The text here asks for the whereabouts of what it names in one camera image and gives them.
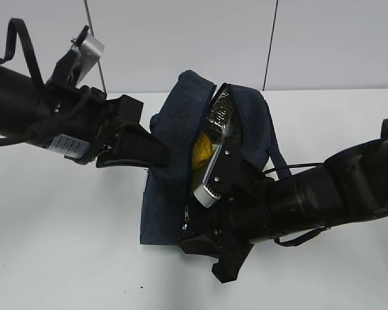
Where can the dark blue lunch bag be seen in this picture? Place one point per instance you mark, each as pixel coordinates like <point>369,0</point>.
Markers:
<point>178,125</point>

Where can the green lid glass container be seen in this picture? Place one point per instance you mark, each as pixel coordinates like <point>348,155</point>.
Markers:
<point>198,174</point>

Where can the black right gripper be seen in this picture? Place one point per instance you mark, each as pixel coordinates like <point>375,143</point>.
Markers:
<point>227,225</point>

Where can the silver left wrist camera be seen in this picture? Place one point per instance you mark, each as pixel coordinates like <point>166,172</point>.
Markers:
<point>81,57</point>

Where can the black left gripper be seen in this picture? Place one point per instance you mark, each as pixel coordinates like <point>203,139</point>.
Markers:
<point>83,125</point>

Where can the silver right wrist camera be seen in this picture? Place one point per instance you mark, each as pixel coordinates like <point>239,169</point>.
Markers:
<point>220,176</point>

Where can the yellow pear-shaped gourd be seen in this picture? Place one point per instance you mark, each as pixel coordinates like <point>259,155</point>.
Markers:
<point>202,151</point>

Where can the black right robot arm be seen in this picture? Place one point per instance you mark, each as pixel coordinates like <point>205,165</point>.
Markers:
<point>351,186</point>

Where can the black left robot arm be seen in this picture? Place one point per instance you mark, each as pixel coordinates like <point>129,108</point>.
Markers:
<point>15,92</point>

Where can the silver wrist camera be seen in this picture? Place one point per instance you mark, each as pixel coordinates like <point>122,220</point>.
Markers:
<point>220,176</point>
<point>81,57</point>

